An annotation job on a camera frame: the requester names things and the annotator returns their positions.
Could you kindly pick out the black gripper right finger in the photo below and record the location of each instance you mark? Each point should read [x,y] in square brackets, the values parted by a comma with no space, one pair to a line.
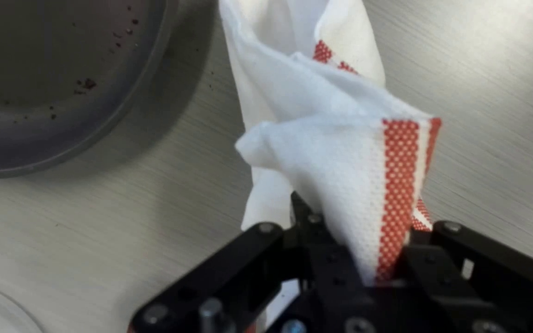
[489,277]

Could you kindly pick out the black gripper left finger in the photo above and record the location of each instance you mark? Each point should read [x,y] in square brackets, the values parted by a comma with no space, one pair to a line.
[249,264]

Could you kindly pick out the white red-striped dish towel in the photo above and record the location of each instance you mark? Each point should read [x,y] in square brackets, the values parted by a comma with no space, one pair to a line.
[328,153]

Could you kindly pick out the dark frying pan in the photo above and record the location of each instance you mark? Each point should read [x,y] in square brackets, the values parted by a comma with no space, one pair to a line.
[56,74]

